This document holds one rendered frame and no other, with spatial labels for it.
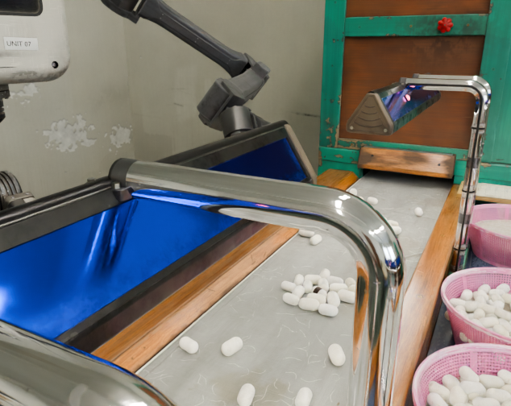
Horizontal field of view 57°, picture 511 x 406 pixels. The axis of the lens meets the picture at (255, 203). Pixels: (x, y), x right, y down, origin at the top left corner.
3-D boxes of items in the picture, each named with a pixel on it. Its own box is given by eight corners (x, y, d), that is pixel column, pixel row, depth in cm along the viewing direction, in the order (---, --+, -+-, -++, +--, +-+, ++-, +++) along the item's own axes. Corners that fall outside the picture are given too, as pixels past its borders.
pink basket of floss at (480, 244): (510, 286, 104) (517, 247, 101) (437, 240, 129) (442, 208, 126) (604, 272, 111) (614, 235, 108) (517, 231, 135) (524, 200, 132)
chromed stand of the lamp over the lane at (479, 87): (372, 275, 110) (389, 77, 95) (391, 244, 127) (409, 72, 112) (459, 293, 101) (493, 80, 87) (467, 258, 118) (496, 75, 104)
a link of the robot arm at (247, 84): (234, 90, 130) (258, 58, 126) (250, 103, 131) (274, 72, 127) (187, 116, 91) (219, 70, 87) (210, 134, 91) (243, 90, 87)
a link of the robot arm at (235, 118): (212, 112, 88) (234, 97, 85) (235, 122, 93) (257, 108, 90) (219, 145, 86) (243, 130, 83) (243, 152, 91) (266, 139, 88)
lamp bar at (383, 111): (344, 132, 82) (347, 90, 80) (411, 98, 134) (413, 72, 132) (391, 136, 78) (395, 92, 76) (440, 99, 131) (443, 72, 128)
